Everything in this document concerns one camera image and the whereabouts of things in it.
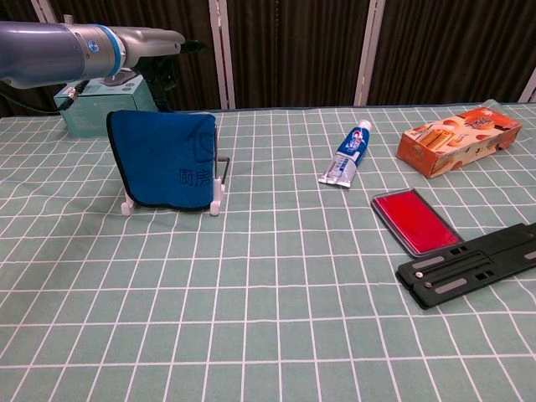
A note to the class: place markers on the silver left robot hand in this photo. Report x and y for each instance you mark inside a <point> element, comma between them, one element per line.
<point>151,46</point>

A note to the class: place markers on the dark blue cloth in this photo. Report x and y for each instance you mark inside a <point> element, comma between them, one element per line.
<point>159,159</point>

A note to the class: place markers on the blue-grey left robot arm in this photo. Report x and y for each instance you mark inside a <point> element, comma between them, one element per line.
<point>42,54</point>

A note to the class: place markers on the teal speaker product box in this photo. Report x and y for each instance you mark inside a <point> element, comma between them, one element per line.
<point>84,115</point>

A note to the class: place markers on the blue white toothpaste tube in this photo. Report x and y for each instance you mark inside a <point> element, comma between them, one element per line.
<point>349,151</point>

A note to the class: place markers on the green checked tablecloth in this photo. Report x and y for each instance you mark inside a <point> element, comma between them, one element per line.
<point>272,314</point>

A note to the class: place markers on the orange snack box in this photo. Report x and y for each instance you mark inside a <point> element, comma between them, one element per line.
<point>452,142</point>

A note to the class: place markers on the red ink pad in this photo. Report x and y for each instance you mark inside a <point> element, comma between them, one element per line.
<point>414,222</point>

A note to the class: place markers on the black folding laptop stand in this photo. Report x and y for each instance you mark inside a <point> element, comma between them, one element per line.
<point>460,272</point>

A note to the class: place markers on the white partition frame post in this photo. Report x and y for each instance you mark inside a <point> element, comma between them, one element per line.
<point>369,50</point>
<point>222,54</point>
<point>42,10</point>
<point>529,88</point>

